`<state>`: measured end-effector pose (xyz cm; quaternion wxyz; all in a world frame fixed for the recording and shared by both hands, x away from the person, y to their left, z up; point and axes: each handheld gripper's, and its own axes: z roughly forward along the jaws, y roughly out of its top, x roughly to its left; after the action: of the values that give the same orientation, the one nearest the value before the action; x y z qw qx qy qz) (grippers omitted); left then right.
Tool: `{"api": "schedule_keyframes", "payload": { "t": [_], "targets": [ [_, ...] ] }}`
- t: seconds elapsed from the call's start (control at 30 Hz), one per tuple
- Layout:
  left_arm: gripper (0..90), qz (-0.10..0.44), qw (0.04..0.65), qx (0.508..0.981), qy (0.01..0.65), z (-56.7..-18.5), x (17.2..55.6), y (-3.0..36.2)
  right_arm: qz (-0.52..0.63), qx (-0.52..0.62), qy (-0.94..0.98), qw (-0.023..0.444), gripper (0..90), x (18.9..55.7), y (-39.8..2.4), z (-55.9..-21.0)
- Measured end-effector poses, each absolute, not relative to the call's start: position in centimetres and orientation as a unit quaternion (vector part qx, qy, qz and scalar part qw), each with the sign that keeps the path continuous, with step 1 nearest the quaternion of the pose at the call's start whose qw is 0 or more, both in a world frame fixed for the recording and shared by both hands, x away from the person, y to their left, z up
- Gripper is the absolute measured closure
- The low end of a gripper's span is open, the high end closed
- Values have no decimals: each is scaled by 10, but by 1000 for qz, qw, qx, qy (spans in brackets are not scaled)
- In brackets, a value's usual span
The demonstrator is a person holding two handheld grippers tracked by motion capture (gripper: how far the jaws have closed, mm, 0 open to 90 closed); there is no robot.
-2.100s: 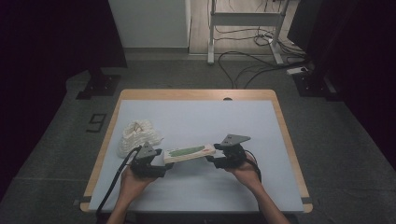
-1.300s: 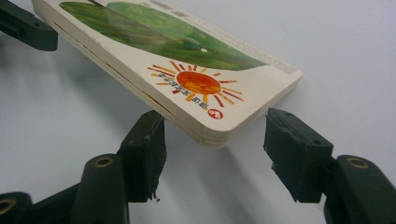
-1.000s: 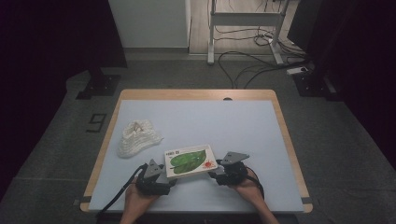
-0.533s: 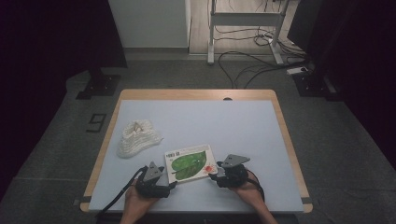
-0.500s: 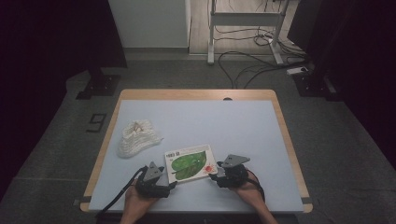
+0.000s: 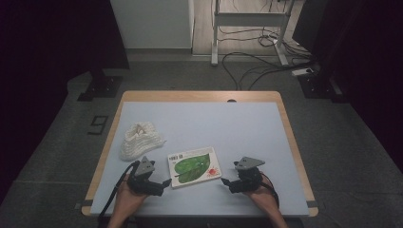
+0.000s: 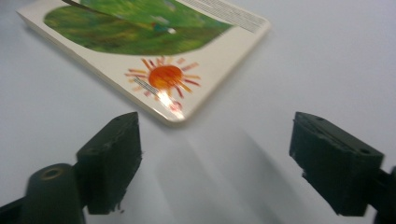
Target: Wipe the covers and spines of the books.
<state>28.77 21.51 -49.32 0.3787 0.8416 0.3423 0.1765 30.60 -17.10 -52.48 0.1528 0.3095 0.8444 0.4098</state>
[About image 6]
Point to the white cabinet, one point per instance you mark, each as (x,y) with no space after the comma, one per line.
(152,22)

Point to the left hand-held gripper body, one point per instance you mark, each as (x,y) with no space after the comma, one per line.
(142,182)

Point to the black monitor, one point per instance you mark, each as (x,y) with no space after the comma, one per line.
(305,25)

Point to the dark curtain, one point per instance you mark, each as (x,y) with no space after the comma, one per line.
(374,63)
(47,47)

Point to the white power strip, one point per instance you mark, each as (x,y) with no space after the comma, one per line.
(301,72)

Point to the light blue table mat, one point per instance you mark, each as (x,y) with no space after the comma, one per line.
(228,126)

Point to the person's right hand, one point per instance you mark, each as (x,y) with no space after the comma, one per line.
(264,198)

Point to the black floor tape mark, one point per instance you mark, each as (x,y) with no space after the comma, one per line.
(95,132)

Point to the person's left hand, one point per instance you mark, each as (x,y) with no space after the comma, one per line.
(128,202)

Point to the wooden table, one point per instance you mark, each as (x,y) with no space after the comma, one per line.
(190,96)

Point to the grey tape strip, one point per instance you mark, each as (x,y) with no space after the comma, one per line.
(312,204)
(85,203)

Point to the black stand base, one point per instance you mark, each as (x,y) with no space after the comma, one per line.
(316,87)
(104,87)

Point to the white desk frame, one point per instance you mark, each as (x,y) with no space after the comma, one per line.
(250,19)

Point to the caterpillar picture book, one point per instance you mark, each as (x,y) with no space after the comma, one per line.
(193,167)

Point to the white waffle cloth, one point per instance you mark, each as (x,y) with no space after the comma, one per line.
(139,142)

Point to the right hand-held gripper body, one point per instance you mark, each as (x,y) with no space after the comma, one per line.
(247,180)

